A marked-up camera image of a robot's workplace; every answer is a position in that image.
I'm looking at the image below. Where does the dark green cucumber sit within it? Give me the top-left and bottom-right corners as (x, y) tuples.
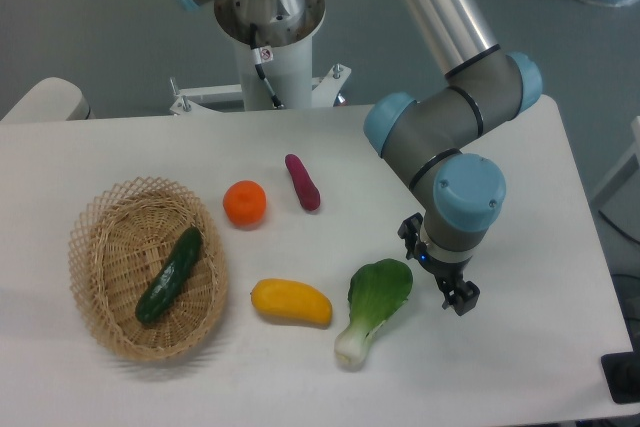
(135, 226), (203, 325)

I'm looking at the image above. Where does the purple sweet potato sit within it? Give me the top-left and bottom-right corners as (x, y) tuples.
(285, 154), (321, 212)

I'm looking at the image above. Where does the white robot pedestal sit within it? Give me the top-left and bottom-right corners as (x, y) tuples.
(170, 0), (351, 115)

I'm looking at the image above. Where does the orange tangerine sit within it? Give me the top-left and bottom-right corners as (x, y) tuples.
(223, 180), (267, 227)

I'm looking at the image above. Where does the white furniture frame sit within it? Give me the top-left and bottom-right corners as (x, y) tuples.
(589, 117), (639, 207)

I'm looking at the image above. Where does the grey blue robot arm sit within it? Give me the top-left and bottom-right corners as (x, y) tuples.
(178, 0), (542, 315)

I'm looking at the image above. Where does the white chair armrest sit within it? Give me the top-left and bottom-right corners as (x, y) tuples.
(1, 77), (95, 124)

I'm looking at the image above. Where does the black device at table edge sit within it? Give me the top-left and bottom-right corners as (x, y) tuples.
(601, 352), (639, 405)

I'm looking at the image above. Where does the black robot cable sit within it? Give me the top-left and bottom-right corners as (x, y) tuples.
(247, 22), (286, 110)

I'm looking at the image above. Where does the yellow mango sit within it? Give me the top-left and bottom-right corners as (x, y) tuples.
(250, 278), (333, 328)

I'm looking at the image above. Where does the woven wicker basket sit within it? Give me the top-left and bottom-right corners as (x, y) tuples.
(68, 177), (228, 362)

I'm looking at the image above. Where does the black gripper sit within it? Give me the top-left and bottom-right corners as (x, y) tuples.
(397, 213), (480, 316)

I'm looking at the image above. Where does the green bok choy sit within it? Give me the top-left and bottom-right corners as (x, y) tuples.
(334, 259), (413, 370)

